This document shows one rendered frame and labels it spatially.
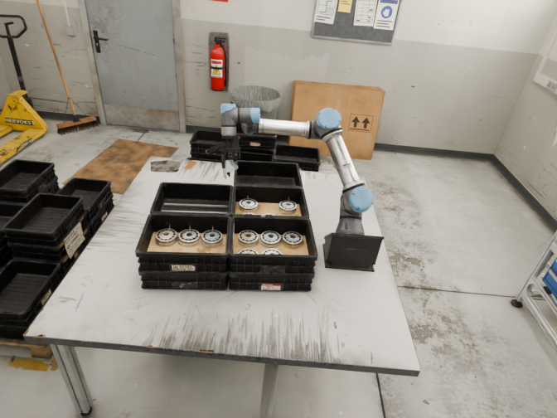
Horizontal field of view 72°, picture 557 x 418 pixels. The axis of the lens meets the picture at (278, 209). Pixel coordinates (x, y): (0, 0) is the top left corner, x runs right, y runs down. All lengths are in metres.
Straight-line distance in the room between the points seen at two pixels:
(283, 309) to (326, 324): 0.20
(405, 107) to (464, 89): 0.68
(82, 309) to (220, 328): 0.60
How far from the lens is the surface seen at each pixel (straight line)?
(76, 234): 2.82
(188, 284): 1.86
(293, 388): 2.42
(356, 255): 2.01
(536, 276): 3.29
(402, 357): 1.79
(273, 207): 2.20
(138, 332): 1.77
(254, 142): 3.65
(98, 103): 5.38
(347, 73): 4.79
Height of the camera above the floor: 2.06
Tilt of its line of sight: 34 degrees down
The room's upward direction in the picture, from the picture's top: 6 degrees clockwise
